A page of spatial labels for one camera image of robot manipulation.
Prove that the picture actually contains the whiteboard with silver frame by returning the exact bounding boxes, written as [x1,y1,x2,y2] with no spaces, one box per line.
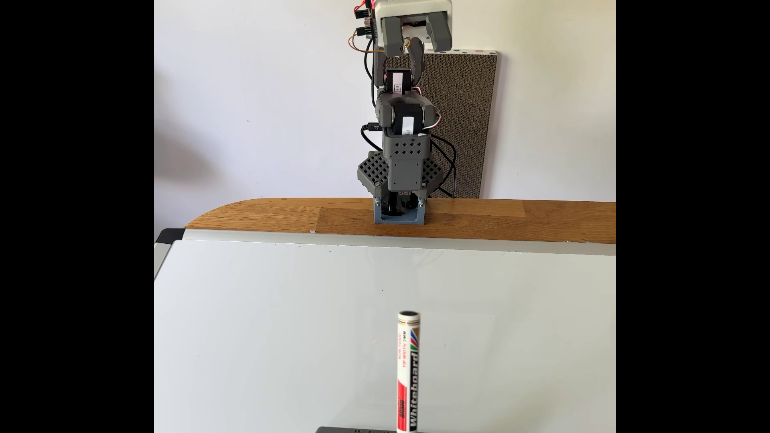
[154,228,616,433]

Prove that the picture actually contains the grey marker holder block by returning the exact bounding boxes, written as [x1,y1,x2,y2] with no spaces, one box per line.
[316,426,431,433]

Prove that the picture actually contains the orange jumper wires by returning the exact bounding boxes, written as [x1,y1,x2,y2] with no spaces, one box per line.
[348,34,386,55]

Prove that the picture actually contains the white whiteboard marker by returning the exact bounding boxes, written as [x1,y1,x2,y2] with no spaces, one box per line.
[396,310,421,433]

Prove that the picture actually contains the brown corrugated cardboard panel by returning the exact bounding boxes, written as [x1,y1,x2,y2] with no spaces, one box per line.
[385,49,499,199]

